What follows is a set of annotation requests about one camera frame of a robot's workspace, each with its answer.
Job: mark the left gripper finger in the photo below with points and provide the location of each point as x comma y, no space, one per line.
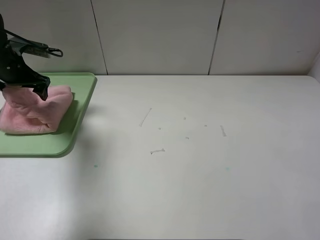
41,90

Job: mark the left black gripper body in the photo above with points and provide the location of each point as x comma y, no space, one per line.
13,69

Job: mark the pink fluffy towel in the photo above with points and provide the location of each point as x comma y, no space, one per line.
25,113

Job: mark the green plastic tray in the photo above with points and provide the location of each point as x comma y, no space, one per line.
59,143

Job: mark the lower tape strip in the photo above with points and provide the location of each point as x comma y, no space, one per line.
157,151

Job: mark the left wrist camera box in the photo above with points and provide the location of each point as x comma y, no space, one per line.
43,50

